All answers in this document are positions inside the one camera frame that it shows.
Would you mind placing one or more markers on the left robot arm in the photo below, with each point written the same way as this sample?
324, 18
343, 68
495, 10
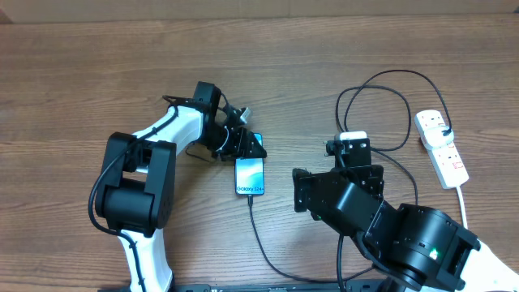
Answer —
132, 198

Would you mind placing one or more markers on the blue Samsung Galaxy smartphone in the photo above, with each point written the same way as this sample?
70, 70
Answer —
249, 176

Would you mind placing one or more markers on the white power strip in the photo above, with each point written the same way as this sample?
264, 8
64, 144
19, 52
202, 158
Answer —
441, 149

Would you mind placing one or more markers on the white charger adapter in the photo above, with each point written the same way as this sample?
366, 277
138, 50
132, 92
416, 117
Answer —
437, 137

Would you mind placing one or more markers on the cardboard backdrop panel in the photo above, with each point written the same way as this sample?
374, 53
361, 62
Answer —
79, 11

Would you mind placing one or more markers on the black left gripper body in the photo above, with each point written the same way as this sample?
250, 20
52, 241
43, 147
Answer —
225, 142

